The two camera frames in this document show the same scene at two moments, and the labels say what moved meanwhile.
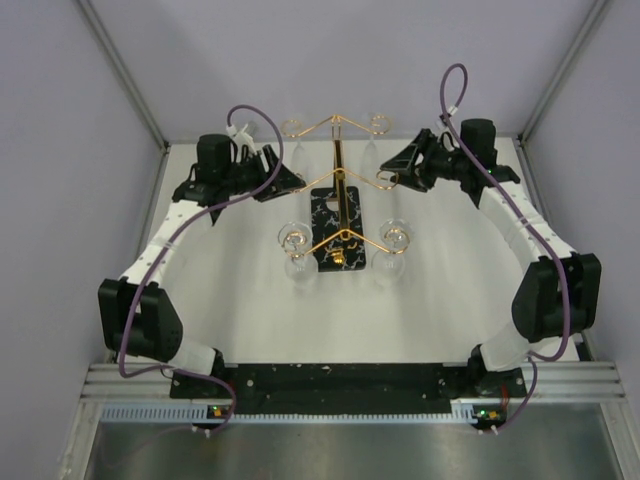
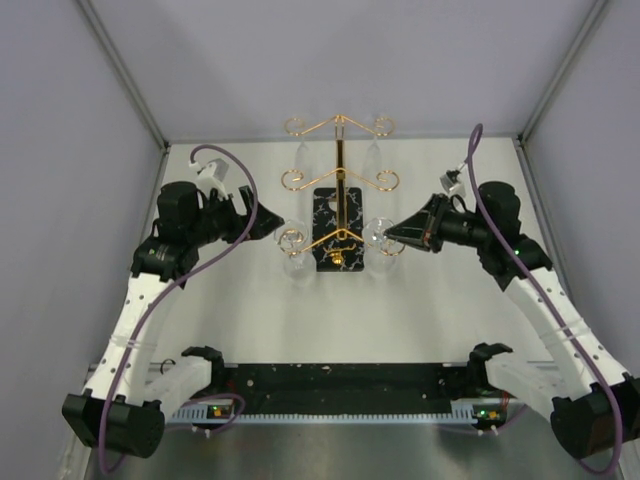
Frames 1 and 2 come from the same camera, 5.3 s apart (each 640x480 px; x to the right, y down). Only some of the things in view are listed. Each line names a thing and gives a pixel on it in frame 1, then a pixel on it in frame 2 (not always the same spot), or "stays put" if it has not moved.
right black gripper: x=406 y=160 -> x=422 y=230
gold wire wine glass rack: x=337 y=212 stays put
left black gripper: x=285 y=182 -> x=240 y=223
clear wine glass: x=295 y=238 stays put
